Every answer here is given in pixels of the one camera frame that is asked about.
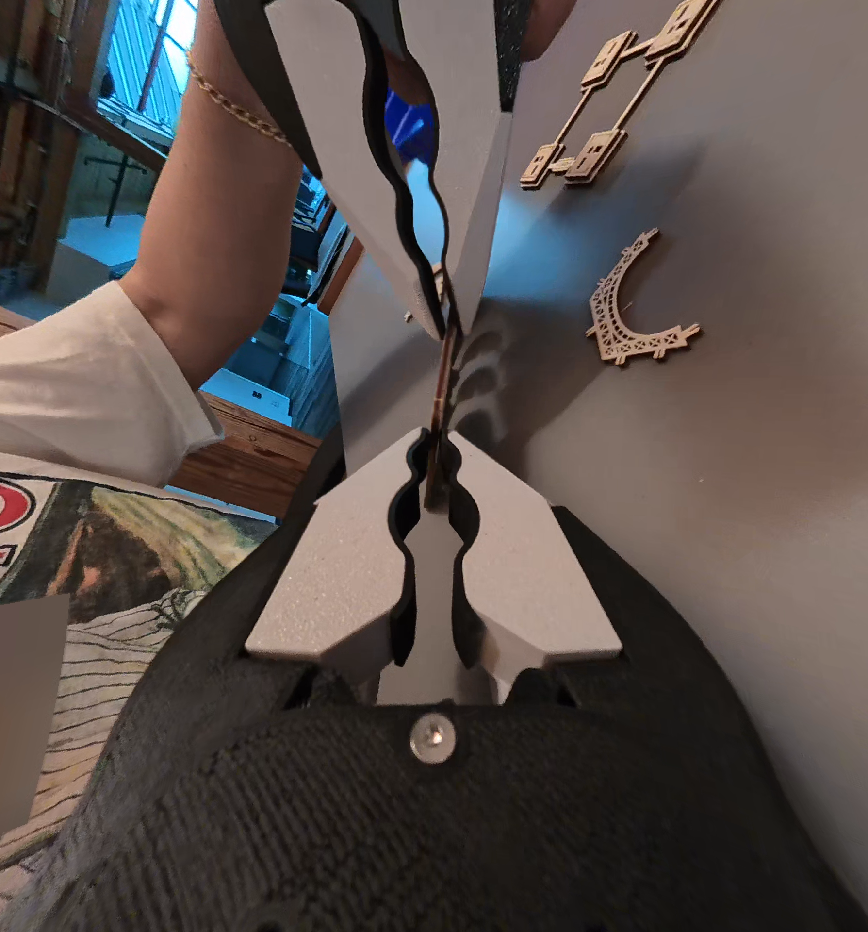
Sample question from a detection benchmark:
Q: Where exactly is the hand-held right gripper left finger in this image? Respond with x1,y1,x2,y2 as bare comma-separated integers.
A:
245,428,433,689

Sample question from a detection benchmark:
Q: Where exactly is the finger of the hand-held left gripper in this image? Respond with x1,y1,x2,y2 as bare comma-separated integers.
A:
265,0,455,343
396,0,516,334

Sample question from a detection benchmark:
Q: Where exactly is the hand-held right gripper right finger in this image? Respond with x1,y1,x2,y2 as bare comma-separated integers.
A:
444,432,624,706

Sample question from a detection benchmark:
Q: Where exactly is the large wooden puzzle sheet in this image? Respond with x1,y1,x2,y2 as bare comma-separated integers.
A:
423,266,458,511

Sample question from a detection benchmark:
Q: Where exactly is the grey desk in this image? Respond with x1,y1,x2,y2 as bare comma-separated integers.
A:
328,0,868,932

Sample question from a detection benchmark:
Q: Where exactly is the person's left hand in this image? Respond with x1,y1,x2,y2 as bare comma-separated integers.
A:
186,0,293,141

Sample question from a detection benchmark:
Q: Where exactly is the window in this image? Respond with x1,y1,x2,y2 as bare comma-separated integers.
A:
95,0,202,143

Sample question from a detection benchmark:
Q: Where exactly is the curved wooden lattice piece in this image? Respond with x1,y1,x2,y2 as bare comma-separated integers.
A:
586,228,702,366

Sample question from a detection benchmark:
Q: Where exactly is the printed white t-shirt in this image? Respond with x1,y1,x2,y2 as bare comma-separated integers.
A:
0,280,283,875

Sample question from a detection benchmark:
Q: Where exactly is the gold chain bracelet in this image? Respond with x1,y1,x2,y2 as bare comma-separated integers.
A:
185,47,293,147

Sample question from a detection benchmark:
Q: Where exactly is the wooden four-block frame piece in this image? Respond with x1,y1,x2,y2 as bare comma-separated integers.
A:
519,0,720,192

